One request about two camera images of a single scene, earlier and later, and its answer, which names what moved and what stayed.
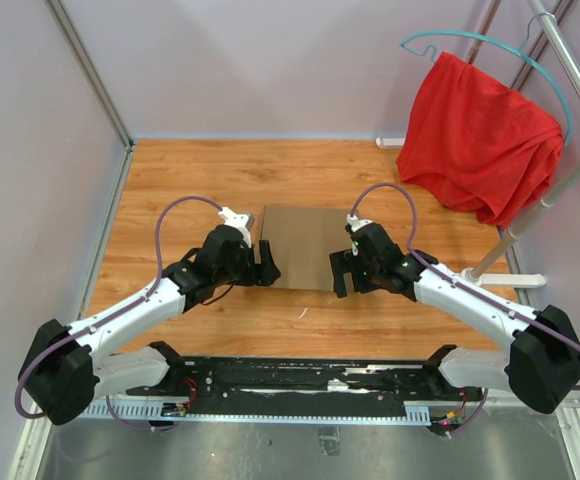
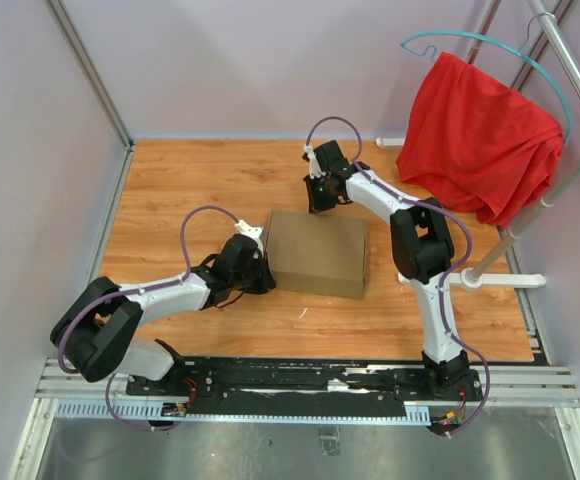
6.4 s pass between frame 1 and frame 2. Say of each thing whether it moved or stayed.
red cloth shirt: stayed
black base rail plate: stayed
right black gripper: moved
